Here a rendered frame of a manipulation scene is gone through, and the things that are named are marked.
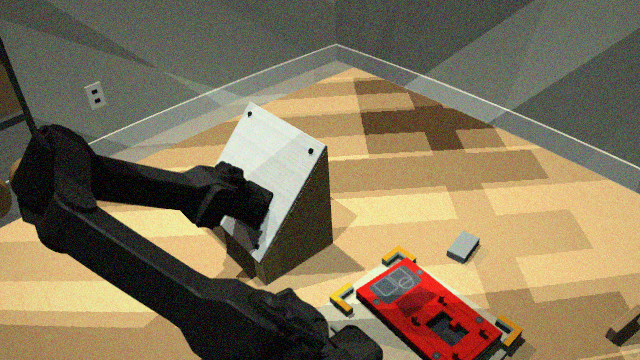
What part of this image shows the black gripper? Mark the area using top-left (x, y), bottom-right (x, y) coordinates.
top-left (330, 324), bottom-right (383, 360)

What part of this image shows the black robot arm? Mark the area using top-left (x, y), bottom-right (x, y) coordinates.
top-left (11, 124), bottom-right (354, 360)

